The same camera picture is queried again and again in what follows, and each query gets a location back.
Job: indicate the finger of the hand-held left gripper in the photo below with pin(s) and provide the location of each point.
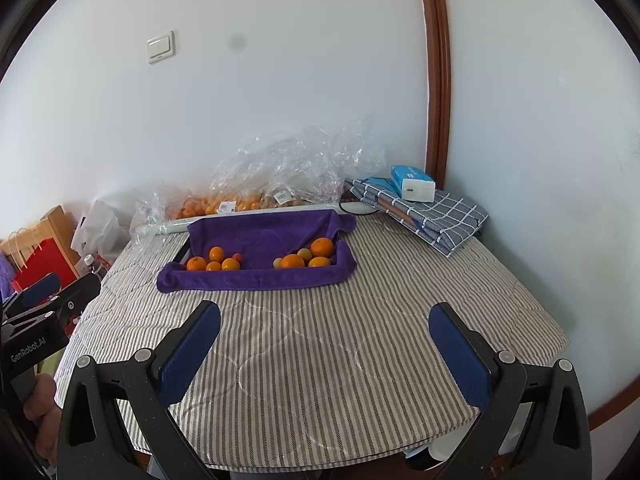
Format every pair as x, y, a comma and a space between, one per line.
40, 287
80, 292

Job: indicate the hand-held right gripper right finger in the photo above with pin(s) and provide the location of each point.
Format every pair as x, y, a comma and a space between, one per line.
460, 350

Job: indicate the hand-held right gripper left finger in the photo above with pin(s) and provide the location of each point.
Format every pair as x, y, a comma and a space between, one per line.
192, 350

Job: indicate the small orange mandarin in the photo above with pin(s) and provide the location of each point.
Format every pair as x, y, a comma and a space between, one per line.
196, 263
216, 253
214, 266
230, 264

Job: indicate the large orange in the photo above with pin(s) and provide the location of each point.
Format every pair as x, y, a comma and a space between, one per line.
321, 247
292, 261

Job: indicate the yellow mango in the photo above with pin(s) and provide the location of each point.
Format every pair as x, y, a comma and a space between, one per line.
319, 262

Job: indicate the person's left hand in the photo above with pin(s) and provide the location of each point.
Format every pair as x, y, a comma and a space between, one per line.
45, 425

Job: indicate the red paper bag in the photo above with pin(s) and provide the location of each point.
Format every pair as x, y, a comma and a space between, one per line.
47, 265

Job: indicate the small clear bottle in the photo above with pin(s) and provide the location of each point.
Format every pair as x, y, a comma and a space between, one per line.
90, 265

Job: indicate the brown paper bag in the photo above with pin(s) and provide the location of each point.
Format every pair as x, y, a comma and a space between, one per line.
17, 252

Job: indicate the white plastic bag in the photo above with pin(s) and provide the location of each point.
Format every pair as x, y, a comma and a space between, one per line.
100, 230

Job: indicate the purple towel-lined tray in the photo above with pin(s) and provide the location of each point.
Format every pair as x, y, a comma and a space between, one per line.
250, 280

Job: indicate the folded grey checked cloth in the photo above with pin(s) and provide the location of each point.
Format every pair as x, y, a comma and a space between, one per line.
450, 215

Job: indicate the clear plastic bag of oranges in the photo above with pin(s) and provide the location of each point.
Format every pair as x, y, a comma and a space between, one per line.
220, 204

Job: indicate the blue white tissue pack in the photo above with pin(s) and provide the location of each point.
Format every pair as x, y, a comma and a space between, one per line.
415, 185

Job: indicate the clear plastic bag of longans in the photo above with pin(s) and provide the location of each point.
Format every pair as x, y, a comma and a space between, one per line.
300, 180

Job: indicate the white light switch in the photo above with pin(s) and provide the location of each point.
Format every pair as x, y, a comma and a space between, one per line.
161, 47

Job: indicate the brown wooden door frame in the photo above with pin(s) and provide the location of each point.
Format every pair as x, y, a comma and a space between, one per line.
435, 60

